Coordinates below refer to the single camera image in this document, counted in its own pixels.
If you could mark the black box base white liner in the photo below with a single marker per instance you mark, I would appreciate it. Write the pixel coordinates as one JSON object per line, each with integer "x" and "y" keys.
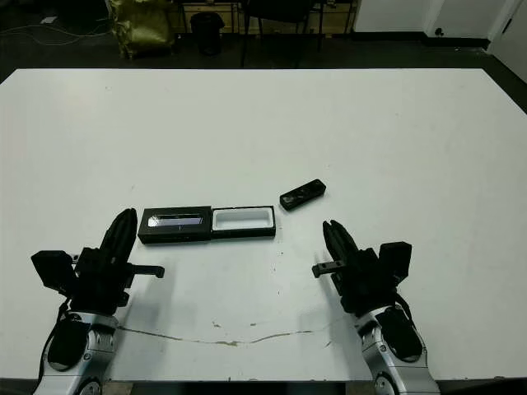
{"x": 243, "y": 232}

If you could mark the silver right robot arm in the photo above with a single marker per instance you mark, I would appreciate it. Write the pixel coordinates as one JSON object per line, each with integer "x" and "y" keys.
{"x": 383, "y": 362}

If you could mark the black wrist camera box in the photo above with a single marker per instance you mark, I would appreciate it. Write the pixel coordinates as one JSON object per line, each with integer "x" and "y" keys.
{"x": 395, "y": 259}
{"x": 53, "y": 269}

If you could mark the black waste bin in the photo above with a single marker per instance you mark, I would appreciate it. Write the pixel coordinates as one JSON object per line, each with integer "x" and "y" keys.
{"x": 207, "y": 33}

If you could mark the black chair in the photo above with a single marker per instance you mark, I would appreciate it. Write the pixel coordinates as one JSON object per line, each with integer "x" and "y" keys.
{"x": 280, "y": 10}

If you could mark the black bar-shaped camera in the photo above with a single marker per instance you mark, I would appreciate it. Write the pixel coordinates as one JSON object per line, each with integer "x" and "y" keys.
{"x": 302, "y": 195}

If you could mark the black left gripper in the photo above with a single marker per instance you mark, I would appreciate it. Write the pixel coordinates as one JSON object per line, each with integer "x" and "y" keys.
{"x": 99, "y": 288}

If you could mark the white paper sheet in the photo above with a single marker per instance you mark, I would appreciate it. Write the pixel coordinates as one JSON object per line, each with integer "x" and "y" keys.
{"x": 48, "y": 19}

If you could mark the crumpled plastic bag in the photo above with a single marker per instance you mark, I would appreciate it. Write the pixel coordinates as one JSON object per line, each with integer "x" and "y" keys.
{"x": 142, "y": 29}

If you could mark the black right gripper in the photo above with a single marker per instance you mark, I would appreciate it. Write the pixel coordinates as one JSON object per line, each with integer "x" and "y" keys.
{"x": 366, "y": 284}

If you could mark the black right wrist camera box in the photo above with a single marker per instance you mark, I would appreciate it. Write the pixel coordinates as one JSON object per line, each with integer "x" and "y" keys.
{"x": 395, "y": 259}

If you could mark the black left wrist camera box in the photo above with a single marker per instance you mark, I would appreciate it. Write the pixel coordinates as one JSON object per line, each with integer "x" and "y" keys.
{"x": 53, "y": 269}

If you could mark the black box lid with picture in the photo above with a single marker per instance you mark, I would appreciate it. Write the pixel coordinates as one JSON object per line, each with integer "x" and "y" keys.
{"x": 173, "y": 236}

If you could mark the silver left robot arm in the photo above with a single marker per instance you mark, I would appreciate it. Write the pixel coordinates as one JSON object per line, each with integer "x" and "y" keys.
{"x": 99, "y": 341}

